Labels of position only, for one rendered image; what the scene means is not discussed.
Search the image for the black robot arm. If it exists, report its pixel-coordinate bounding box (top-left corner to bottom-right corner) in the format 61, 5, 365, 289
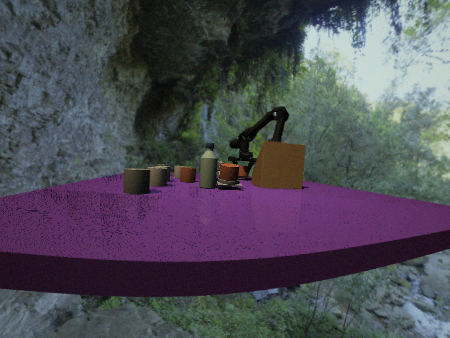
230, 106, 289, 160

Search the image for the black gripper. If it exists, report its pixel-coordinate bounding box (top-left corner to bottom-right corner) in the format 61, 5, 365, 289
228, 148, 257, 174

